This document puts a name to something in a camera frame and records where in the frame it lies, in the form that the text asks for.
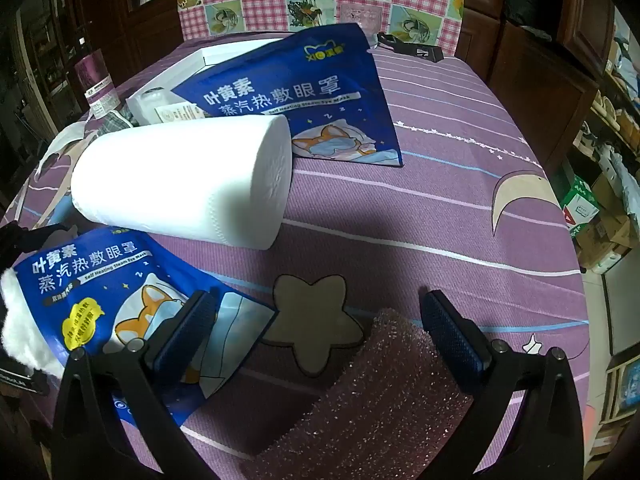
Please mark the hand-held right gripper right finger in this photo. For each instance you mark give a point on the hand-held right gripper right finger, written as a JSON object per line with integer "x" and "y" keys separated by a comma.
{"x": 450, "y": 340}

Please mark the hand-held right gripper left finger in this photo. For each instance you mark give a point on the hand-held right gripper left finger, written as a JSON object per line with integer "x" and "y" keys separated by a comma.
{"x": 185, "y": 332}

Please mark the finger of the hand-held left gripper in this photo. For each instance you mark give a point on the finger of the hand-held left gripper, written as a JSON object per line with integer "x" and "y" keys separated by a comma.
{"x": 10, "y": 239}
{"x": 25, "y": 375}

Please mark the white fluffy plush toy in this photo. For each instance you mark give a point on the white fluffy plush toy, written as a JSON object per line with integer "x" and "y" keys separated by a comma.
{"x": 20, "y": 340}

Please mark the blue eye mask packet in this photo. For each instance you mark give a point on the blue eye mask packet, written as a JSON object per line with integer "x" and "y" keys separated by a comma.
{"x": 75, "y": 280}
{"x": 300, "y": 85}

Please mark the pink foam sponge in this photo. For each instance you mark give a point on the pink foam sponge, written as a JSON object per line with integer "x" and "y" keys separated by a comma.
{"x": 380, "y": 410}

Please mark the white toilet paper roll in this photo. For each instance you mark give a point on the white toilet paper roll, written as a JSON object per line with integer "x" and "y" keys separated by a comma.
{"x": 175, "y": 175}

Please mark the grey plaid pouch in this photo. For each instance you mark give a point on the grey plaid pouch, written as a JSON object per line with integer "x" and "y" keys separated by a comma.
{"x": 117, "y": 121}

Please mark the white cardboard box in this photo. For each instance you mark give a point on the white cardboard box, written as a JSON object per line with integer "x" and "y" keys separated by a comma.
{"x": 170, "y": 75}

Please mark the purple printed tablecloth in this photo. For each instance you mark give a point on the purple printed tablecloth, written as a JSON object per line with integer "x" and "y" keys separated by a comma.
{"x": 450, "y": 185}

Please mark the purple bottle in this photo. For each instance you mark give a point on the purple bottle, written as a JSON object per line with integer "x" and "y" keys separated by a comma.
{"x": 95, "y": 85}

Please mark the green carton box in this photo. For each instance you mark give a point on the green carton box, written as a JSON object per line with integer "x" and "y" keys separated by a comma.
{"x": 580, "y": 205}

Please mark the dark wooden glass-door cabinet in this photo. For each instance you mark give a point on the dark wooden glass-door cabinet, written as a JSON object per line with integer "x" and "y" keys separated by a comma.
{"x": 125, "y": 35}

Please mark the clear drinking glass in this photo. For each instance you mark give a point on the clear drinking glass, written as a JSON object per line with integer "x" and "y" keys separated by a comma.
{"x": 370, "y": 27}

